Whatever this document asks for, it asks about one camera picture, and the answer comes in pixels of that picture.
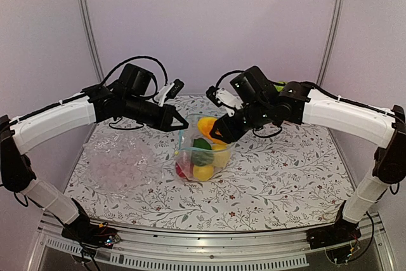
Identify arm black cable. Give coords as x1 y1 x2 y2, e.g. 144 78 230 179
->
214 69 247 89
101 56 169 97

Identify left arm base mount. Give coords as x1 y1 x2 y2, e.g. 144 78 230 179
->
62 201 121 249

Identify clear zip top bag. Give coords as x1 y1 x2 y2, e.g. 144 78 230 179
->
174 114 234 182

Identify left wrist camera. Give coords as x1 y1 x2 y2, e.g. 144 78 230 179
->
152 79 185 107

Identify crumpled clear plastic bags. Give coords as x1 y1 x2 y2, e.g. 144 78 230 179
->
83 131 164 197

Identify orange toy fruit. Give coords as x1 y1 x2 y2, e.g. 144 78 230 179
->
197 117 225 145

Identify aluminium table front rail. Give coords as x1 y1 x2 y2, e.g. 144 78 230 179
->
27 213 398 270

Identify right aluminium wall post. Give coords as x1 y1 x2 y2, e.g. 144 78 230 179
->
317 0 344 86

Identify red toy pomegranate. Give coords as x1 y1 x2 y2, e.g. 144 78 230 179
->
175 162 191 179

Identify floral tablecloth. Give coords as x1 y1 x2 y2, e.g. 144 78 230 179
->
65 123 353 231

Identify green toy pepper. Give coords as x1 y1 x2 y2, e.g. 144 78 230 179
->
191 138 213 166

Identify yellow toy lemon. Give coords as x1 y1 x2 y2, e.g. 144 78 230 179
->
192 164 214 182
212 144 230 168

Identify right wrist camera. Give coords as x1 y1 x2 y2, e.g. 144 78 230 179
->
206 86 243 117

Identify aluminium wall post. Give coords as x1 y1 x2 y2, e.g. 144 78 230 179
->
77 0 104 81
317 0 344 86

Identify left aluminium wall post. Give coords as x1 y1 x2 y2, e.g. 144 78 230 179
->
77 0 104 81

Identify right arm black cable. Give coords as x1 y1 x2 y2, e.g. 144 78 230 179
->
214 69 247 89

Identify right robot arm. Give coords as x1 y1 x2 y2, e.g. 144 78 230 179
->
206 66 405 243

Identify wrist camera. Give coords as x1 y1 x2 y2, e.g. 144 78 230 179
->
152 79 185 107
206 86 243 117

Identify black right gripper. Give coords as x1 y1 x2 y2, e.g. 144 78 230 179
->
210 100 272 144

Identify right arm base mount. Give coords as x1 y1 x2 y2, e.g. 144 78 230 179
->
306 215 361 249

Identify green toy apple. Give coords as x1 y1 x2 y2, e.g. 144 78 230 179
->
273 82 286 92

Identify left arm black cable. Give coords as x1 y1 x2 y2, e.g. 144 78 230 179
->
101 56 169 97

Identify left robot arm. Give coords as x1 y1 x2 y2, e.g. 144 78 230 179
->
1 63 188 242

